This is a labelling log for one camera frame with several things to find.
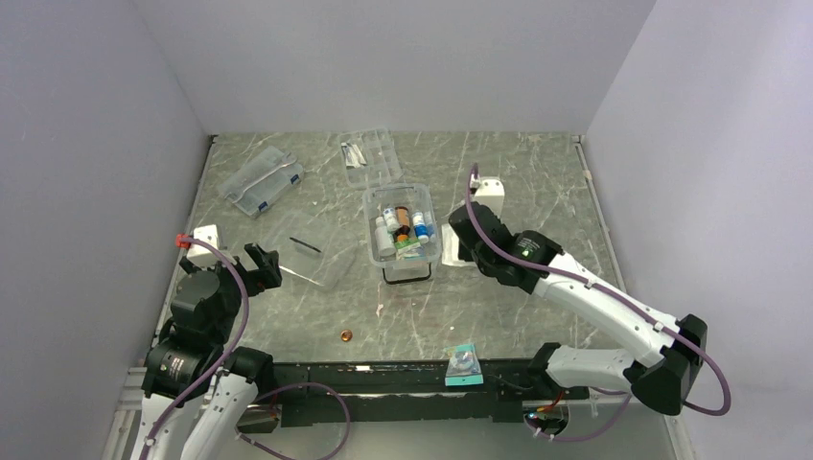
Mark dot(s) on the black front rail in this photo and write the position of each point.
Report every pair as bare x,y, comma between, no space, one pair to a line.
305,394

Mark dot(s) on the clear kit lid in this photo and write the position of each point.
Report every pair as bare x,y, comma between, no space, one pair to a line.
311,248

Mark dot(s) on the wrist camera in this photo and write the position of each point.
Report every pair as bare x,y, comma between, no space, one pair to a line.
489,191
196,254

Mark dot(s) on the clear divided organizer tray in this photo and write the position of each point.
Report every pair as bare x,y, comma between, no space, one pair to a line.
378,148

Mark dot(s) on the white gauze packet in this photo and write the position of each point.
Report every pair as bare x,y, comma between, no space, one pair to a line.
450,247

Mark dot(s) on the clear medicine kit box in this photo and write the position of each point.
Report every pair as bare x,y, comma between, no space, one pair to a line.
417,198

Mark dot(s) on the metal tweezers in tray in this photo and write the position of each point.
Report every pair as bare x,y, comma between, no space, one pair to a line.
353,157

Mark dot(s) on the small bandage roll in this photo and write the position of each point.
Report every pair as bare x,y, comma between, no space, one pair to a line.
391,221

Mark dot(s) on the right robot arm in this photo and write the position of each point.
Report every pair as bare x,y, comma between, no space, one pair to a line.
658,356

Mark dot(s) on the white medicine bottle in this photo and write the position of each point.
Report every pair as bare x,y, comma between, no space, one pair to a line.
384,242

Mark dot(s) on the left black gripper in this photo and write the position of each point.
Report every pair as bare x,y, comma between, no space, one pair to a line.
267,274

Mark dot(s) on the clear box with blue latches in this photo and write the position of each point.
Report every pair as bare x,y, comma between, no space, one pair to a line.
260,182

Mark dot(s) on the teal packaged item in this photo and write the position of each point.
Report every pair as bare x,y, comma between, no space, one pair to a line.
463,366

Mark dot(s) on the amber medicine bottle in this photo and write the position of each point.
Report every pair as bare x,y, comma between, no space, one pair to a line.
405,220

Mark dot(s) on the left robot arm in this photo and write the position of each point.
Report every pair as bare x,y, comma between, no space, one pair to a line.
199,381

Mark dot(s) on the blue white bandage roll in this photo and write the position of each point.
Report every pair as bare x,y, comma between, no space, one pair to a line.
421,231

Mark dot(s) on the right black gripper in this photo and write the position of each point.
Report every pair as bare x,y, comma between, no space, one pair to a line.
464,253

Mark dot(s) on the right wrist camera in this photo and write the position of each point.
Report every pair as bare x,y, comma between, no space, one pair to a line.
489,191

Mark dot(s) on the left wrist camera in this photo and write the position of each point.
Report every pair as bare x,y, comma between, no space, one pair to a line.
196,254

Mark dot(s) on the green sachet packet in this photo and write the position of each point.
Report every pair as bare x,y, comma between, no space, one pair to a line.
404,242

